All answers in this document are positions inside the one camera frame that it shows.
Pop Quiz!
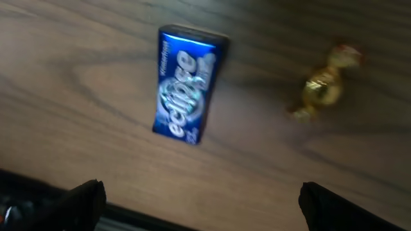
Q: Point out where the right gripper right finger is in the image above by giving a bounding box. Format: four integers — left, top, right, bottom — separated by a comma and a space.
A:
298, 181, 409, 231

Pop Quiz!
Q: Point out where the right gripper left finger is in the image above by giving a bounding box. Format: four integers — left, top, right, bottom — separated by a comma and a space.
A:
40, 179, 107, 231

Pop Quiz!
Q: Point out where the gold wrapped candy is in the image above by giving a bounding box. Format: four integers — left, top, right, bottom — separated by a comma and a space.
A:
287, 44, 365, 123

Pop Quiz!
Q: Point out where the blue candy pack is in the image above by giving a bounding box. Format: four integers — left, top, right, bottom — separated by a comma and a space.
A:
152, 24, 230, 146

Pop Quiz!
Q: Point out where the mounting rail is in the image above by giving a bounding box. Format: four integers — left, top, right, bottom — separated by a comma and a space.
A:
0, 169, 197, 231

